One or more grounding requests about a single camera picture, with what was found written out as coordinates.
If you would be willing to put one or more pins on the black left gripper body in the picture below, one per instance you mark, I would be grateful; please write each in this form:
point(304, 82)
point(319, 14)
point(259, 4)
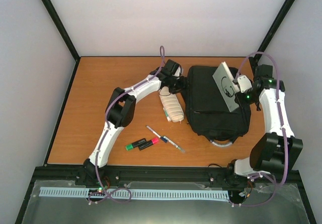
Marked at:
point(175, 86)

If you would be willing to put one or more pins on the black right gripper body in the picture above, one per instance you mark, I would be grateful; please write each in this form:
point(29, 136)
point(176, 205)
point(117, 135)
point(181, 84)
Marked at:
point(245, 101)

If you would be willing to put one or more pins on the beige ribbed pencil case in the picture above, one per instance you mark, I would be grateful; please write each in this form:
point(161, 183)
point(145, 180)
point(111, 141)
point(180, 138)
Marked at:
point(171, 104)

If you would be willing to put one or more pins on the grey Great Gatsby book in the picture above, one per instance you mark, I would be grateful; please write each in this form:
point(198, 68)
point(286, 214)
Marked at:
point(224, 81)

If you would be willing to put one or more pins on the black student bag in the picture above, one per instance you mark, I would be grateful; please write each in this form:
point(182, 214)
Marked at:
point(206, 110)

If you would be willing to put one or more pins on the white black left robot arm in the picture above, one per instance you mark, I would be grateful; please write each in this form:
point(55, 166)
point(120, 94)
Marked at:
point(120, 110)

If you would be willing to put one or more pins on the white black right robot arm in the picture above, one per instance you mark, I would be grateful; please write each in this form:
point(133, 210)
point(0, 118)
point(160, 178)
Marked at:
point(277, 151)

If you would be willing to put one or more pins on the green white glue stick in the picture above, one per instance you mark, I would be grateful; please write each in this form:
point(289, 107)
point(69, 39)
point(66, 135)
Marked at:
point(166, 114)

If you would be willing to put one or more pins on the blue capped white marker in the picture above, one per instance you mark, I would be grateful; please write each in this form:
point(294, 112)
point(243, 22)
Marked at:
point(156, 134)

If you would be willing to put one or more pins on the silver pen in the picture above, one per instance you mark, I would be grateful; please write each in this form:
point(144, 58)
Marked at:
point(176, 146)

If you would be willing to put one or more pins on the pink black highlighter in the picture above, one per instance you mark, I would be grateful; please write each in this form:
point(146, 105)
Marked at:
point(149, 143)

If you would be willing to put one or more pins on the green black highlighter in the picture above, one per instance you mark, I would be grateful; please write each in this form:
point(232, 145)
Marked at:
point(135, 144)

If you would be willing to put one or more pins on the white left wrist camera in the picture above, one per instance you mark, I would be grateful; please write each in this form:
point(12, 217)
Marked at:
point(178, 72)

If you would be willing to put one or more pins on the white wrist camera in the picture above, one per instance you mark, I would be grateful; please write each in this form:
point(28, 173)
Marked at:
point(178, 72)
point(241, 84)

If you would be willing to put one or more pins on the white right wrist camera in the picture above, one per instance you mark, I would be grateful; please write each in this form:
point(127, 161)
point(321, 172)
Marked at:
point(241, 84)

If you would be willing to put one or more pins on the black aluminium frame rail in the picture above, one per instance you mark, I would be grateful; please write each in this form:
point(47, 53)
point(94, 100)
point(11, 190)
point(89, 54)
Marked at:
point(119, 175)

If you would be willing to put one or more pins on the light blue cable duct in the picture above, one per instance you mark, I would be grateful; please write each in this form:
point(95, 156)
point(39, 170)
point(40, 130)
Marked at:
point(135, 194)

